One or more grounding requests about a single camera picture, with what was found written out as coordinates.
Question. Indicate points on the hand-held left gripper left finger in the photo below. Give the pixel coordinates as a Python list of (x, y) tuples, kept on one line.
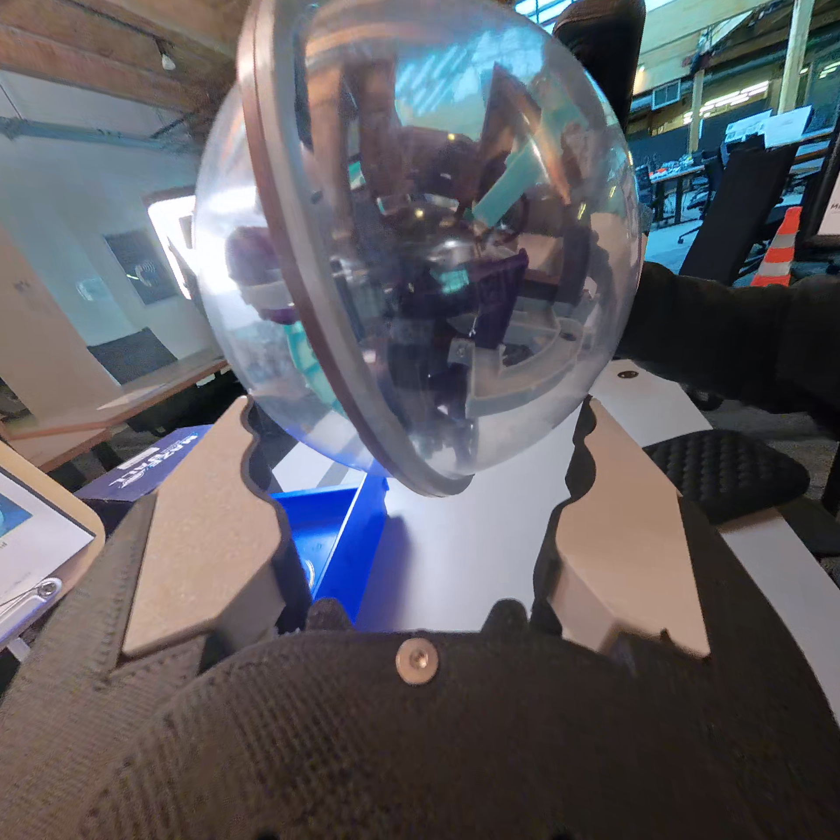
[(210, 525)]

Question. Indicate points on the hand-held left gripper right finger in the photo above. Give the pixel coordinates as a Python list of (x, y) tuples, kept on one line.
[(630, 544)]

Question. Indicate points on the clear maze ball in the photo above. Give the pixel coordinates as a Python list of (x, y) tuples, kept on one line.
[(426, 249)]

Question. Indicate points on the person's right forearm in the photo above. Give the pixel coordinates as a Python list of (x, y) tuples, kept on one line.
[(735, 328)]

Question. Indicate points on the dark purple cardboard box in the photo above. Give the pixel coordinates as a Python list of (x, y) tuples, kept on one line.
[(144, 469)]

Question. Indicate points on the black textured pad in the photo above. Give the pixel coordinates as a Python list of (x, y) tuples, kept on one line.
[(728, 476)]

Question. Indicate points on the blue plastic bin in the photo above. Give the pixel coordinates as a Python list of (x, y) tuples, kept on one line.
[(334, 538)]

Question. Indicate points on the wood-edged table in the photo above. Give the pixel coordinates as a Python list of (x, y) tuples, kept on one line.
[(131, 400)]

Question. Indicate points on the black framed instruction sign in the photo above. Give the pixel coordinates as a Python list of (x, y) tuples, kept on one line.
[(830, 190)]

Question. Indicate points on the orange traffic cone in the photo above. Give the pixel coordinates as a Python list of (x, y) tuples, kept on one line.
[(781, 253)]

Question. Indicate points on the dark wall poster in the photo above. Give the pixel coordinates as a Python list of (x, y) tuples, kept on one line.
[(144, 269)]

